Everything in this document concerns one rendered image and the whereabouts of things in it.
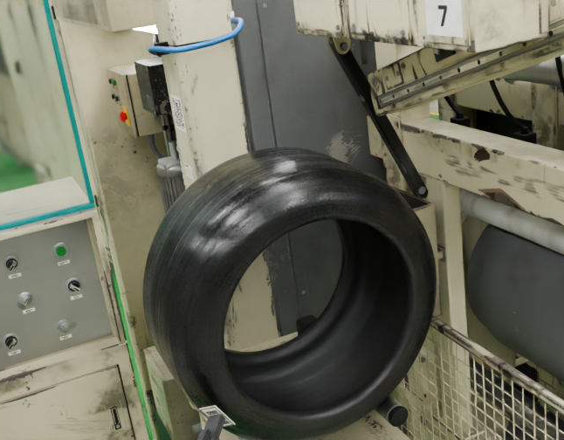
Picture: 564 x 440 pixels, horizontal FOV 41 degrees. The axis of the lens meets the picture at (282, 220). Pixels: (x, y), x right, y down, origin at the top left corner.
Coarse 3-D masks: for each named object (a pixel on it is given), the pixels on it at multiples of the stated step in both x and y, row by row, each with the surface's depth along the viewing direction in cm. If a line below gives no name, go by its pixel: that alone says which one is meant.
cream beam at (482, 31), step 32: (320, 0) 146; (352, 0) 135; (384, 0) 125; (416, 0) 117; (480, 0) 105; (512, 0) 107; (544, 0) 109; (320, 32) 150; (352, 32) 138; (384, 32) 127; (416, 32) 119; (480, 32) 107; (512, 32) 109; (544, 32) 111
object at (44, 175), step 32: (0, 0) 168; (32, 0) 171; (0, 32) 170; (32, 32) 173; (0, 64) 172; (32, 64) 175; (0, 96) 174; (32, 96) 176; (64, 96) 179; (0, 128) 175; (32, 128) 178; (64, 128) 181; (0, 160) 177; (32, 160) 180; (64, 160) 183; (0, 192) 179; (32, 192) 182; (64, 192) 185; (0, 224) 181
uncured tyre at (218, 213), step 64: (192, 192) 143; (256, 192) 130; (320, 192) 132; (384, 192) 139; (192, 256) 129; (256, 256) 129; (384, 256) 167; (192, 320) 129; (320, 320) 172; (384, 320) 166; (192, 384) 134; (256, 384) 165; (320, 384) 165; (384, 384) 148
